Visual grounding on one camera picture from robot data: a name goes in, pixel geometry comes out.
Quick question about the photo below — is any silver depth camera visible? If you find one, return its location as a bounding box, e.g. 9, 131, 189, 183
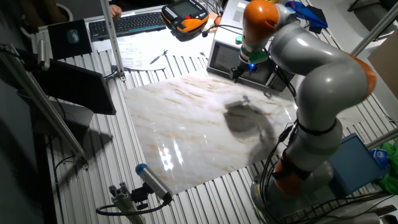
36, 39, 51, 72

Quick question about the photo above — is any black flat monitor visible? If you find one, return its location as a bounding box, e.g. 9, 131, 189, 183
32, 58, 118, 116

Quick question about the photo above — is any black mouse pad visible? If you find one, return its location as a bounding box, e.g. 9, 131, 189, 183
47, 19, 93, 60

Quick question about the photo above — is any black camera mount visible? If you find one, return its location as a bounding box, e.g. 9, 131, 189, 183
130, 182, 150, 211

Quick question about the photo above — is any brown cardboard sheet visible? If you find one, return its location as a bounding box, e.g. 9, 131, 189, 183
367, 29, 398, 100

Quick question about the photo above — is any green cloth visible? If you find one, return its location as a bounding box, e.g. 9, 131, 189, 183
377, 141, 398, 195

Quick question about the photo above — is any marble pattern table mat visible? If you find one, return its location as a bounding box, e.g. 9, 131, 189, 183
123, 72, 365, 195

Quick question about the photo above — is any short aluminium profile stub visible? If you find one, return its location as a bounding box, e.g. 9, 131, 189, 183
108, 182, 146, 224

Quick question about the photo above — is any orange black teach pendant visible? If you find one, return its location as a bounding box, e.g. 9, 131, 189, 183
160, 0, 210, 34

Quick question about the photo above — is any grey computer mouse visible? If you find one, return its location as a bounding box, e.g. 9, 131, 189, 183
67, 29, 80, 45

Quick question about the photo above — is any black camera cable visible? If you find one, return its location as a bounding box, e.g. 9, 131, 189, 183
95, 194, 174, 217

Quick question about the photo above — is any black computer keyboard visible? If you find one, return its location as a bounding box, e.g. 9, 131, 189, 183
88, 11, 168, 42

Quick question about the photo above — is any black ballpoint pen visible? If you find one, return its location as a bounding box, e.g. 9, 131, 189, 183
149, 49, 169, 65

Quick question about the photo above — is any black glass microwave door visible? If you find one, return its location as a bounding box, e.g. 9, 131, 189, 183
207, 40, 275, 88

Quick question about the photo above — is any silver microwave body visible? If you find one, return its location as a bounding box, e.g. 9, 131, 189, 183
206, 0, 296, 94

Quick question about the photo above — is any blue white packet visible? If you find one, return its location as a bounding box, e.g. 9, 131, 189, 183
369, 147, 389, 170

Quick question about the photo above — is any blue cloth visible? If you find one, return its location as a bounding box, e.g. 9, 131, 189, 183
284, 0, 329, 34

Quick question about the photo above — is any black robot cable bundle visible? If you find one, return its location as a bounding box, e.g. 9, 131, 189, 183
259, 123, 299, 224

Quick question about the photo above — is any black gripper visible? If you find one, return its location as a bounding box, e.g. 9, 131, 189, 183
229, 60, 260, 83

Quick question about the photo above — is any blue box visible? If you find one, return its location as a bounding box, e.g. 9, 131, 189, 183
328, 133, 386, 198

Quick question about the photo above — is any upright aluminium frame post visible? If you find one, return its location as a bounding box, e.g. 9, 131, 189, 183
99, 0, 127, 82

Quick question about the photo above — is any dark sleeved operator forearm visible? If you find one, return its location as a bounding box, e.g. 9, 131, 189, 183
108, 0, 175, 12

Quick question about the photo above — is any printed white paper sheet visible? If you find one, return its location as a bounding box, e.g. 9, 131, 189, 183
116, 36, 170, 72
167, 29, 215, 63

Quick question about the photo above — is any black power cable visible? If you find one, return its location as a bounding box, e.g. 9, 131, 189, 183
201, 24, 244, 38

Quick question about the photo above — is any operator bare hand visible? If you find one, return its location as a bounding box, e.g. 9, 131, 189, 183
109, 4, 123, 19

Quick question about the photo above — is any silver camera with blue cap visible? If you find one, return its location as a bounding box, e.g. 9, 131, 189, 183
135, 163, 174, 203

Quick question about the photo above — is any slanted aluminium frame post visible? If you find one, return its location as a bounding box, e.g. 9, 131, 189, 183
0, 42, 90, 170

